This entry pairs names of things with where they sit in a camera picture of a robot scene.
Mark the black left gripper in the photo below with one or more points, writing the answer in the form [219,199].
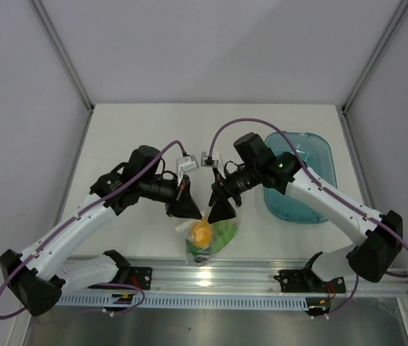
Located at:
[181,203]

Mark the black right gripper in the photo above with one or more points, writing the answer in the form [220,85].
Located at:
[222,210]

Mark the light green round squash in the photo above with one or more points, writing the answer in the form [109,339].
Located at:
[224,232]

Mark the yellow lemon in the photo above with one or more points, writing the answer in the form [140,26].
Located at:
[202,234]

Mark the clear zip top bag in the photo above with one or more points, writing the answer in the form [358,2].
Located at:
[184,230]

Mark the green bell pepper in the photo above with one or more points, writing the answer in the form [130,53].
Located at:
[197,251]

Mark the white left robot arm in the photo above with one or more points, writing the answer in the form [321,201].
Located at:
[38,275]

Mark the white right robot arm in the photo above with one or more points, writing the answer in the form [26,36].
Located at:
[375,236]

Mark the teal plastic tray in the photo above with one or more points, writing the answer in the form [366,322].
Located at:
[317,154]

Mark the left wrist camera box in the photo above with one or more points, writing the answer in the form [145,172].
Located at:
[185,165]

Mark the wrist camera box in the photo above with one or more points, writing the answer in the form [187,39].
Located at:
[213,161]
[185,165]

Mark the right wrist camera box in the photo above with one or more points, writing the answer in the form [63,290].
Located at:
[213,161]

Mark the aluminium mounting rail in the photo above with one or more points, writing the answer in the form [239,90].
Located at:
[243,278]

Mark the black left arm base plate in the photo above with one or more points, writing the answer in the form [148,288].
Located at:
[140,277]

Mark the slotted cable duct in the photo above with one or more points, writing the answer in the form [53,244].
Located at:
[185,301]

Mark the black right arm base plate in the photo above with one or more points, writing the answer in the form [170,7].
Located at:
[304,281]

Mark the right aluminium frame post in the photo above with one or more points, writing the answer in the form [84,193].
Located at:
[389,32]

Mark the aluminium frame post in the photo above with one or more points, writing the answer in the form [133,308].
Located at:
[60,50]
[389,32]

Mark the left aluminium frame post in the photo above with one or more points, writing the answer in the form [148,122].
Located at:
[60,50]

